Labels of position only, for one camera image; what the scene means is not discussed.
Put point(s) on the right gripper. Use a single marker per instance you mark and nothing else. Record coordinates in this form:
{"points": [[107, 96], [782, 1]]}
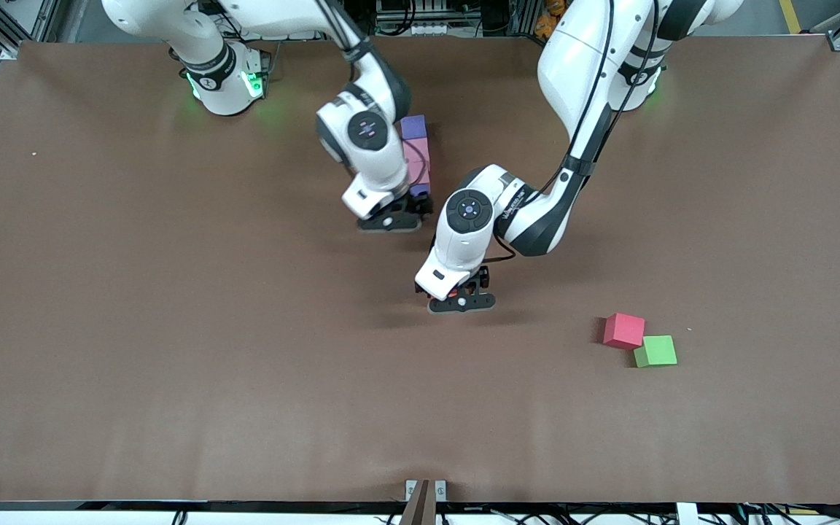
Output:
{"points": [[421, 203]]}

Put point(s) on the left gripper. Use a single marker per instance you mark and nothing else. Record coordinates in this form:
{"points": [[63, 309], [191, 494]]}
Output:
{"points": [[480, 278]]}

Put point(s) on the purple foam block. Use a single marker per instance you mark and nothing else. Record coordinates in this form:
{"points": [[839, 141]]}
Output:
{"points": [[421, 191], [414, 127]]}

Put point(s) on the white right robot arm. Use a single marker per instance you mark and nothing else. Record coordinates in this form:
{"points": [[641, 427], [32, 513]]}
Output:
{"points": [[216, 73]]}

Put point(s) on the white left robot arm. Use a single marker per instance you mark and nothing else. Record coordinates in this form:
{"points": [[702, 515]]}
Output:
{"points": [[573, 58]]}

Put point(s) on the red foam block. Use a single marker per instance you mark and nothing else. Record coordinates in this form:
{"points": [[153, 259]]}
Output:
{"points": [[623, 330]]}

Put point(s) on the white vented device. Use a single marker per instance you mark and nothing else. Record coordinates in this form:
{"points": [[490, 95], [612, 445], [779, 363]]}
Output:
{"points": [[416, 14]]}

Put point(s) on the green foam block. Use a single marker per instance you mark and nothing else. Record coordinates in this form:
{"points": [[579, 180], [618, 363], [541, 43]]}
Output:
{"points": [[655, 351]]}

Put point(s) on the orange bag pile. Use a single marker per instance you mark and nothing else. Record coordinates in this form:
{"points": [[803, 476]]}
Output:
{"points": [[550, 18]]}

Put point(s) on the white block under table edge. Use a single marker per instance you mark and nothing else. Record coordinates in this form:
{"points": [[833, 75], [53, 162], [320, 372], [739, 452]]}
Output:
{"points": [[687, 514]]}

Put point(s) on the metal bracket plate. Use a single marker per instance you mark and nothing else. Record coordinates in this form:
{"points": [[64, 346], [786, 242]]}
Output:
{"points": [[411, 490]]}

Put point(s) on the brown camera post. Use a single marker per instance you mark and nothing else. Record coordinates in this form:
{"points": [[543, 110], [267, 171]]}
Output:
{"points": [[418, 510]]}

